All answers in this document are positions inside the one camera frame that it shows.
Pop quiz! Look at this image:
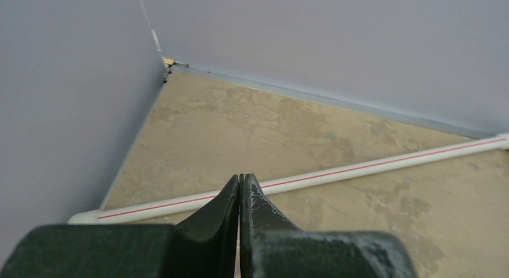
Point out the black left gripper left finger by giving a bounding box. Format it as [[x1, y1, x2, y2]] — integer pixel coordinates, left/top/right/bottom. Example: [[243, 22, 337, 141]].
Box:
[[1, 175, 239, 277]]

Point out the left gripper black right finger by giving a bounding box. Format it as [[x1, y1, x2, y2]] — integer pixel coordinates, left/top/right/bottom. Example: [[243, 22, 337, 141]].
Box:
[[239, 174, 417, 277]]

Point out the white PVC pipe frame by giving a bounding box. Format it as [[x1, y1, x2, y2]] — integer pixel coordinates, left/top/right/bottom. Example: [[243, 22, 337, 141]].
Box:
[[68, 133, 508, 225]]

